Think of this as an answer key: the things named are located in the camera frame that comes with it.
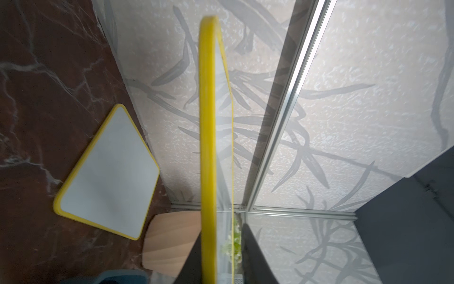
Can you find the yellow framed whiteboard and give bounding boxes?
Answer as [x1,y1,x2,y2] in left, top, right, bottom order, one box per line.
[53,104,160,240]
[199,15,235,284]

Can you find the beige flower pot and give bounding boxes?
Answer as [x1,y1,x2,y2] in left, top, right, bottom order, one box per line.
[141,211,201,278]

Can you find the dark teal storage tray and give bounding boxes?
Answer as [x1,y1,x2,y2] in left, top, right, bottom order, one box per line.
[60,269,148,284]

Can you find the green white artificial flowers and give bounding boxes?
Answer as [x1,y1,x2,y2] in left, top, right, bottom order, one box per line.
[221,217,242,269]

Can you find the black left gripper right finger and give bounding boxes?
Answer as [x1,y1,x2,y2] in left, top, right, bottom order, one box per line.
[241,223,279,284]

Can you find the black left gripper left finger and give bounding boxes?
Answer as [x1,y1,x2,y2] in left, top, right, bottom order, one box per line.
[179,234,202,284]

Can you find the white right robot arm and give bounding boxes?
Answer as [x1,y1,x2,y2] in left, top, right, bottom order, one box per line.
[355,149,454,284]

